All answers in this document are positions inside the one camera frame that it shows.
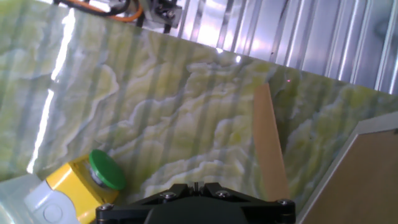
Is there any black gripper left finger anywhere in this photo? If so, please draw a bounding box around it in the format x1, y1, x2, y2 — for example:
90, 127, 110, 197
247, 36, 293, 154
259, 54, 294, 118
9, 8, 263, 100
95, 182, 198, 224

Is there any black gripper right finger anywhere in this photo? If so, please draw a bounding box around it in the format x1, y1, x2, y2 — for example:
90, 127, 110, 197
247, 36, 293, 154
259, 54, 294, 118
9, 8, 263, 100
197, 182, 296, 224

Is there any yellow grey green button box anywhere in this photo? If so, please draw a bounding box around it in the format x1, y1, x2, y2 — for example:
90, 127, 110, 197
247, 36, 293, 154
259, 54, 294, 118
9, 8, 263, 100
24, 149, 127, 224

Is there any translucent plastic box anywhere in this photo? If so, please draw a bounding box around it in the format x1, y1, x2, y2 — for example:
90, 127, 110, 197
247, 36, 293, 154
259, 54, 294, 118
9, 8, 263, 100
0, 173, 43, 224

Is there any green marble pattern mat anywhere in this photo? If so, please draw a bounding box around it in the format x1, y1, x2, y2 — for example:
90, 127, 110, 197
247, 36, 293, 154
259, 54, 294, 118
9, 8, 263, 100
0, 0, 398, 224

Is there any wooden picture frame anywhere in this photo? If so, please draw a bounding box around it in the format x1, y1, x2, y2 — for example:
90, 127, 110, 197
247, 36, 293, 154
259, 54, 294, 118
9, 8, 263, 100
252, 82, 398, 224

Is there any orange cable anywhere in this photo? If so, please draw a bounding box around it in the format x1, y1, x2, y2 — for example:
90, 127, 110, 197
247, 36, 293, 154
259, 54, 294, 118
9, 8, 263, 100
67, 0, 144, 23

